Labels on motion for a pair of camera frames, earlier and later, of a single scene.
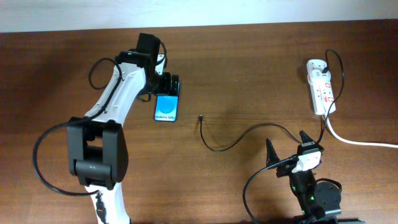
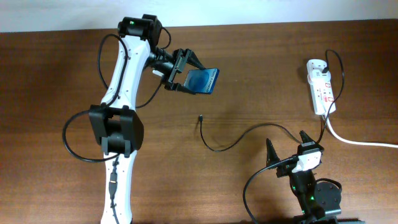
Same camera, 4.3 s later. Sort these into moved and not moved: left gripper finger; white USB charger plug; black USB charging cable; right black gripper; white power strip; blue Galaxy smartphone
Moved: blue Galaxy smartphone; left gripper finger
Not moved: white USB charger plug; right black gripper; black USB charging cable; white power strip
